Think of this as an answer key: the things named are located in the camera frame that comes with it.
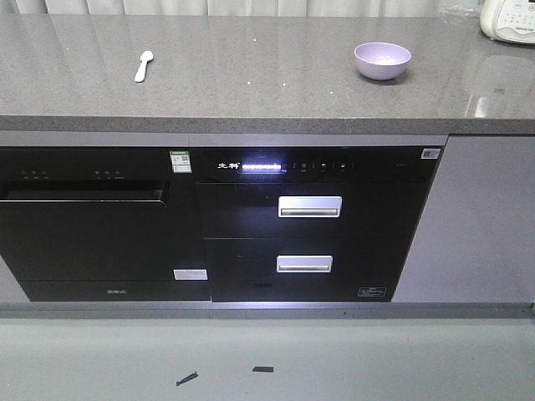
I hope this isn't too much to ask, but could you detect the white curtain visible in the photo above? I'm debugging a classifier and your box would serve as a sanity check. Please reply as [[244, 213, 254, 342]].
[[1, 0, 483, 18]]

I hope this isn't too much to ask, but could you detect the lower silver drawer handle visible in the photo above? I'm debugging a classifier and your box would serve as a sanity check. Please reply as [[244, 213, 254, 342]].
[[276, 255, 334, 273]]

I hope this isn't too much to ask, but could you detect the lavender plastic bowl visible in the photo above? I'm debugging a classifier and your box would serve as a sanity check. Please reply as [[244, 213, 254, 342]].
[[354, 42, 412, 80]]

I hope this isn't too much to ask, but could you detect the upper silver drawer handle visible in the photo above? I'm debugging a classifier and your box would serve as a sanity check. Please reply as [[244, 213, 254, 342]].
[[278, 195, 343, 218]]

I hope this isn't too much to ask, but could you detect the black tape strip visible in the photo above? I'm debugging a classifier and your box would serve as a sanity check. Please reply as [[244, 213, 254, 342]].
[[252, 366, 274, 373], [176, 372, 198, 387]]

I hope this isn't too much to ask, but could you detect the black tape strip middle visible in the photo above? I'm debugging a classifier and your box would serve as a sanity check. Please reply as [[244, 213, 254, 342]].
[[252, 366, 274, 373]]

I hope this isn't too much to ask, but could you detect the black drawer sterilizer cabinet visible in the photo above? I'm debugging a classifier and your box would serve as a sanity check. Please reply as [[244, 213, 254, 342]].
[[191, 145, 441, 302]]

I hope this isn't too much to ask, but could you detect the white blender appliance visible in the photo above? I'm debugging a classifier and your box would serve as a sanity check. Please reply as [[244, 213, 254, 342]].
[[480, 0, 535, 45]]

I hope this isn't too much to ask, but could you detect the green energy label sticker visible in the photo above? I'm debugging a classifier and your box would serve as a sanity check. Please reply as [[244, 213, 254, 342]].
[[169, 150, 192, 174]]

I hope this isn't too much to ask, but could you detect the white cabinet door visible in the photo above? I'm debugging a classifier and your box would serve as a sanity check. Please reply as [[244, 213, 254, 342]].
[[394, 136, 534, 303]]

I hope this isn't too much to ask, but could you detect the mint green plastic spoon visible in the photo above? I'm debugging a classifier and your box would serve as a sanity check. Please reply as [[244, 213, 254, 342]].
[[134, 50, 154, 83]]

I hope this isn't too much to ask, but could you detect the black tape strip left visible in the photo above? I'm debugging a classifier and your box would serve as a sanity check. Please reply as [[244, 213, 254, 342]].
[[176, 372, 198, 387]]

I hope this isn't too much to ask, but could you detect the silver drawer handle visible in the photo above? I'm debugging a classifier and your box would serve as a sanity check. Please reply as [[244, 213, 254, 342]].
[[278, 195, 343, 218], [276, 255, 334, 273]]

